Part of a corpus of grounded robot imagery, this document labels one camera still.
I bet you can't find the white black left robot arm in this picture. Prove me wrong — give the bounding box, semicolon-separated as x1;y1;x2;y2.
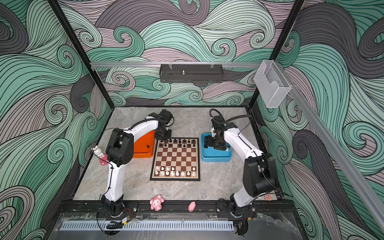
101;109;174;217

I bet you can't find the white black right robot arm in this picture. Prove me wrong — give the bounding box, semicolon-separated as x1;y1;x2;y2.
204;115;278;215

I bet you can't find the blue plastic tray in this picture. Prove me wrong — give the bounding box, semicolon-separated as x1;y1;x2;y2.
201;133;232;163

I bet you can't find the orange plastic tray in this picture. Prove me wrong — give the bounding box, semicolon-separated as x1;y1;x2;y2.
133;131;156;159

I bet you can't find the brown cream chessboard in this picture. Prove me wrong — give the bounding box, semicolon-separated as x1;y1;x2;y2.
150;138;201;182

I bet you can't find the white rabbit pink base figurine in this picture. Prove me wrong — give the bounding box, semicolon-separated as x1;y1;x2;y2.
92;146;109;166

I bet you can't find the pink pig plush toy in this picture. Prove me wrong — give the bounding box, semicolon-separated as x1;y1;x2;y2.
150;195;165;212

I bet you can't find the small pink pig figurine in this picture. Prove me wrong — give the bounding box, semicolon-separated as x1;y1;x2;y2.
188;201;196;212

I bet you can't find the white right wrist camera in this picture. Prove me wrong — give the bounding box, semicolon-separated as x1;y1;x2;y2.
211;127;216;137

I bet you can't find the black perforated wall shelf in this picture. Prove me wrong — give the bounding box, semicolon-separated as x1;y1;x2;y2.
159;65;224;84

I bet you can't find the black front mounting rail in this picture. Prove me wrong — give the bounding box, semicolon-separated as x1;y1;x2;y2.
59;200;296;218

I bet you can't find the clear acrylic wall box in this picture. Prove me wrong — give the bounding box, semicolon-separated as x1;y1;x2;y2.
254;60;292;109

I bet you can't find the aluminium back wall rail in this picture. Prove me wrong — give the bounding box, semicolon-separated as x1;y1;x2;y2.
90;61;261;69

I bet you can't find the aluminium wall rail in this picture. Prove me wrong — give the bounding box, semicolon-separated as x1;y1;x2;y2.
272;61;384;230
90;61;261;69

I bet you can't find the white slotted cable duct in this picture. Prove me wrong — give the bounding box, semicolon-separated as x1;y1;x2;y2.
59;220;234;232

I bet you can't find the aluminium right wall rail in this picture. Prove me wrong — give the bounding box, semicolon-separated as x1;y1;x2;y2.
272;61;384;230

